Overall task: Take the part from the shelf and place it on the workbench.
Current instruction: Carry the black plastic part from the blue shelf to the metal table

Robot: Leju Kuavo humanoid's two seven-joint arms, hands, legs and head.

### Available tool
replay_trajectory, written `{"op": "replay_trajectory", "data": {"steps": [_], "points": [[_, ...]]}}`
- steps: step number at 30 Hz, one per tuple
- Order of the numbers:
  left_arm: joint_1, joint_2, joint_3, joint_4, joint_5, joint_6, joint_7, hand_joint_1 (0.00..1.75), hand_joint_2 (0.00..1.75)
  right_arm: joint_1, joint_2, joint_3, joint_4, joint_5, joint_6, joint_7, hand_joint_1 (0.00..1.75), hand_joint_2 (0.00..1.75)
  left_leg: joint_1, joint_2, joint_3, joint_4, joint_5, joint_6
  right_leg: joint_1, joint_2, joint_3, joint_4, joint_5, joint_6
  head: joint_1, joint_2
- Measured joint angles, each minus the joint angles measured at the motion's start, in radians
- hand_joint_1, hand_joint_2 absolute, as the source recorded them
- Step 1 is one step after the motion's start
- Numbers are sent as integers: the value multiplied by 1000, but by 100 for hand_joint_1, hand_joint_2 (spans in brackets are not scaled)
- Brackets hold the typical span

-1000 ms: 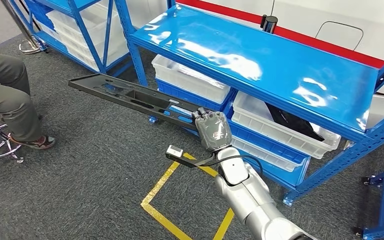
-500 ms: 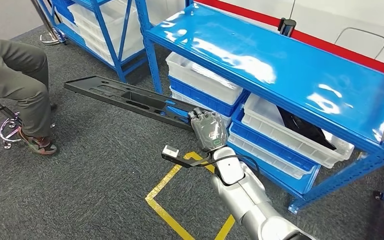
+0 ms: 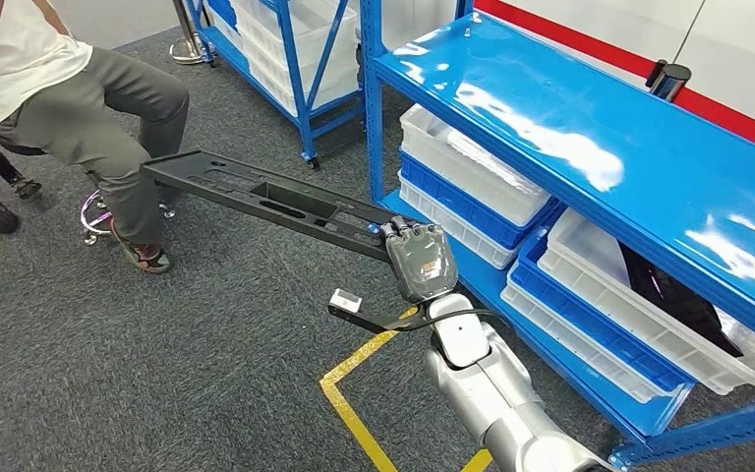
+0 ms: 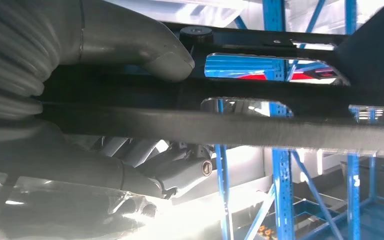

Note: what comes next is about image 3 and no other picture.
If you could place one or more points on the blue metal shelf rack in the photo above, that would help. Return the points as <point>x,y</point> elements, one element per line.
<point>677,163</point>
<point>294,78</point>

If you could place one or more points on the yellow floor tape square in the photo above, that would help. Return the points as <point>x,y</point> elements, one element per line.
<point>351,417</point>

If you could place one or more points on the long black plastic part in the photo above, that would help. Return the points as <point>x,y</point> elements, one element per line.
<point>169,168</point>

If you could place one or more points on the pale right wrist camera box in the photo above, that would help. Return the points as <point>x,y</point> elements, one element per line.
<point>345,301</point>

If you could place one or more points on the chrome stanchion base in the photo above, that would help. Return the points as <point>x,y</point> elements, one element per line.
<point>188,52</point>

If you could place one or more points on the chrome stool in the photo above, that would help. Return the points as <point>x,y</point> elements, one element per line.
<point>94,221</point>

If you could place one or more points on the blue plastic crate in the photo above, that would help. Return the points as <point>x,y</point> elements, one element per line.
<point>586,326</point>
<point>455,199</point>

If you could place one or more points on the black part inside crate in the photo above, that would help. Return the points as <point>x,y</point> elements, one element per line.
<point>677,300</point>

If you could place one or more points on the white plastic crate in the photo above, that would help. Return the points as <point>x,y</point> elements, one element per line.
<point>547,326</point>
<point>586,254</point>
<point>455,223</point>
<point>469,176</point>

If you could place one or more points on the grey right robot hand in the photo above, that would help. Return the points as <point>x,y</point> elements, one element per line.
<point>423,264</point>

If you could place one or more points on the white car with red stripe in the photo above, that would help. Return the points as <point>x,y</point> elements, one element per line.
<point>612,26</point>

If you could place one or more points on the white plastic bin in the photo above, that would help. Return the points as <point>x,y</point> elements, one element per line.
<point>260,39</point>

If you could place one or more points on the black stanchion post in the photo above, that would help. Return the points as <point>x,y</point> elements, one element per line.
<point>670,81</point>

